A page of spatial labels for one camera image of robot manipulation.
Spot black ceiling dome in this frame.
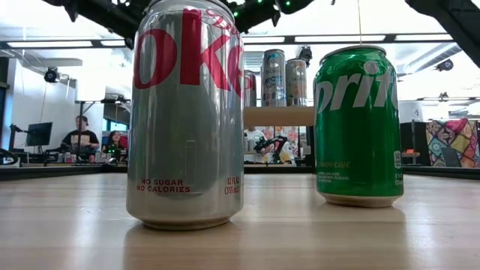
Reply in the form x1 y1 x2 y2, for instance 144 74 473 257
436 58 455 72

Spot silver Diet Coke can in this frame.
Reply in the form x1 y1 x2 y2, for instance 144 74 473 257
126 0 245 231
243 70 258 109

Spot colourful patchwork quilt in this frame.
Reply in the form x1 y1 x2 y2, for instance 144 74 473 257
425 118 480 169

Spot green Sprite can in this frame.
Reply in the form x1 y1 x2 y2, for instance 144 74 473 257
313 44 405 209

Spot colourful poster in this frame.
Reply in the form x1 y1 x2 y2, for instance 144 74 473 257
262 126 301 165

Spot black-legged background table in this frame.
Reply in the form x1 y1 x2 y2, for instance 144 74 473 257
73 96 131 158

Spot seated person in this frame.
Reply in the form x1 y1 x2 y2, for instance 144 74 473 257
103 130 129 162

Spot slim Celsius Arctic Vibe can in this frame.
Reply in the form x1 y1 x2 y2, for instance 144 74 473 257
285 58 309 107
261 48 287 108

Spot white ceiling air vent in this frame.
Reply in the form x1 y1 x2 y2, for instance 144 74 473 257
244 50 264 72

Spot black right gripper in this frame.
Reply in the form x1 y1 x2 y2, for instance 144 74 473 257
226 0 316 35

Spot silver ventilation duct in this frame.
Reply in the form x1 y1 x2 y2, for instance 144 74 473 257
403 41 474 75

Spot wooden shelf black metal legs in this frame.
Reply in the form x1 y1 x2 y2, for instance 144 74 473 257
243 106 316 174

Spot thin hanging wire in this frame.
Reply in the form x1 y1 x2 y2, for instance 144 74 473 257
357 0 363 47

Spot black aluminium frame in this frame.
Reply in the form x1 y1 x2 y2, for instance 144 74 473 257
0 163 480 181

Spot black ceiling-mounted device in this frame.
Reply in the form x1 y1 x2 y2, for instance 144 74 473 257
43 66 61 84
298 45 314 65

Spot black background cabinet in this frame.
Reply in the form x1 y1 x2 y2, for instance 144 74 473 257
399 121 428 167

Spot black background monitor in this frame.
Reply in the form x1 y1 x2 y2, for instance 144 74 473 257
25 121 54 148

